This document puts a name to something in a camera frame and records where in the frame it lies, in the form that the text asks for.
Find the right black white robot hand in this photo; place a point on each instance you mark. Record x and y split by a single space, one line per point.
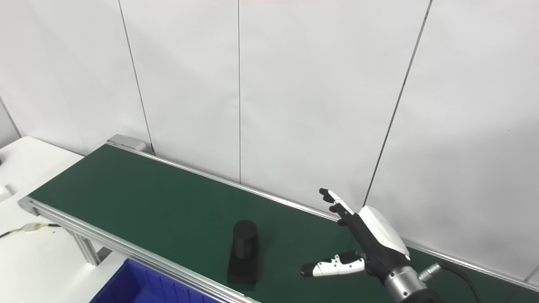
379 240

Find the black cylinder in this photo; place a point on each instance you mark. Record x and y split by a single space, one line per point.
244 244

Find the green conveyor belt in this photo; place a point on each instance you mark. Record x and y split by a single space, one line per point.
168 206

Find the blue plastic bin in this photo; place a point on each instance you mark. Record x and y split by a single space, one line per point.
134 286

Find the aluminium conveyor leg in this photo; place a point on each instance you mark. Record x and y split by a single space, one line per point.
88 248

